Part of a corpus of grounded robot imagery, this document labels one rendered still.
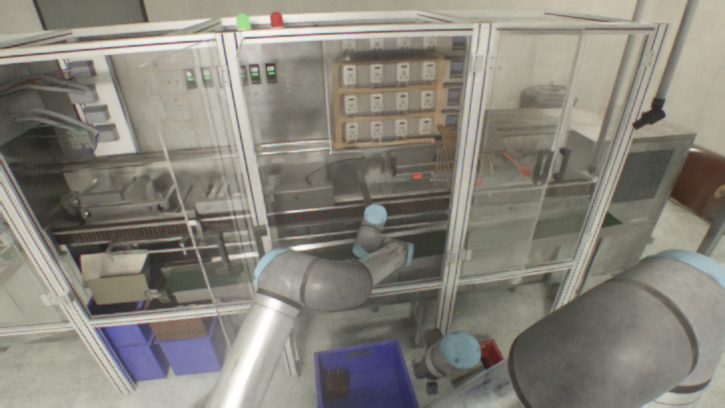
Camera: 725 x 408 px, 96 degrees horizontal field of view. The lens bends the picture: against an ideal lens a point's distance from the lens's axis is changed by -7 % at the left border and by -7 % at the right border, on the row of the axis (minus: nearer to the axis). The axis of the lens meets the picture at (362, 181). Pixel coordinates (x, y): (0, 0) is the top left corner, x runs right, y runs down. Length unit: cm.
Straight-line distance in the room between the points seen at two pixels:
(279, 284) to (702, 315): 72
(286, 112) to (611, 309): 166
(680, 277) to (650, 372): 12
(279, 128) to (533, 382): 167
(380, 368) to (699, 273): 163
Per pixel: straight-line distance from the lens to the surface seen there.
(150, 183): 210
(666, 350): 44
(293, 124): 189
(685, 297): 48
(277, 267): 88
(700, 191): 293
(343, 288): 84
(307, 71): 181
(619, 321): 43
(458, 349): 95
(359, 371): 195
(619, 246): 290
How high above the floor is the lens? 189
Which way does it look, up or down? 29 degrees down
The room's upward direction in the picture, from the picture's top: 1 degrees counter-clockwise
